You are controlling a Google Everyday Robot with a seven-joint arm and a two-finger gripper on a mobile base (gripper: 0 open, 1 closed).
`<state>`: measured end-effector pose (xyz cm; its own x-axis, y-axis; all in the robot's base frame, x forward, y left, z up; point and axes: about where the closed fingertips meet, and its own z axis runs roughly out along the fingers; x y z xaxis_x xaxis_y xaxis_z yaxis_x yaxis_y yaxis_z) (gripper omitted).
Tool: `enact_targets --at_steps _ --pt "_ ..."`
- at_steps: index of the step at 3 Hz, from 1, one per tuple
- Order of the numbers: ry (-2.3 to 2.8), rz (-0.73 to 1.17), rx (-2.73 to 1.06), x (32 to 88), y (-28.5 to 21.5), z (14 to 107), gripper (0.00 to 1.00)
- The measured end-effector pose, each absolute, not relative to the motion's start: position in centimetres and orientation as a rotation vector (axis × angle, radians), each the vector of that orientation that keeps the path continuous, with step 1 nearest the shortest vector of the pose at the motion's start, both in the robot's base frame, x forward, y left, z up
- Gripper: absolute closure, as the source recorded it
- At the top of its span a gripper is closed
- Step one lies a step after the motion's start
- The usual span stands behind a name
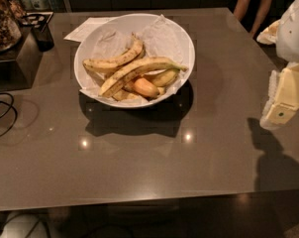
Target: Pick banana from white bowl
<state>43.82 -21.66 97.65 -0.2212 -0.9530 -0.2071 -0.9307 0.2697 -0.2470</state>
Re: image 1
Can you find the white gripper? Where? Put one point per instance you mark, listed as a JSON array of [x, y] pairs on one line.
[[293, 34]]

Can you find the long spotted banana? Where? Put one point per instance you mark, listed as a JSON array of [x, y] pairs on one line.
[[134, 69]]

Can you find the small yellow banana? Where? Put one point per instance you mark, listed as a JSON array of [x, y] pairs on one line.
[[164, 78]]

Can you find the orange ripe banana piece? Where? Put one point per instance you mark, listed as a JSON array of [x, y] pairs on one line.
[[145, 88]]

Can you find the upper spotted banana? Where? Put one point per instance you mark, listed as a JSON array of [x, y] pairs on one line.
[[114, 63]]

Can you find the white bowl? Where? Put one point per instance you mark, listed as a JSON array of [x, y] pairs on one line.
[[100, 37]]

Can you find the person legs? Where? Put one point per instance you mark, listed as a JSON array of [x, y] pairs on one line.
[[261, 9]]

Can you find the white paper sheet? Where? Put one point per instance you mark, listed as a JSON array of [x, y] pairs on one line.
[[92, 27]]

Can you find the black cup holder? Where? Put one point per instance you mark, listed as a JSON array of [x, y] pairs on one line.
[[39, 24]]

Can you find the dark box stand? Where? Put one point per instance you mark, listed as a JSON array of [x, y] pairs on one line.
[[19, 65]]

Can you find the glass jar of snacks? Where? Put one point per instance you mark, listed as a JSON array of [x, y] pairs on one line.
[[10, 33]]

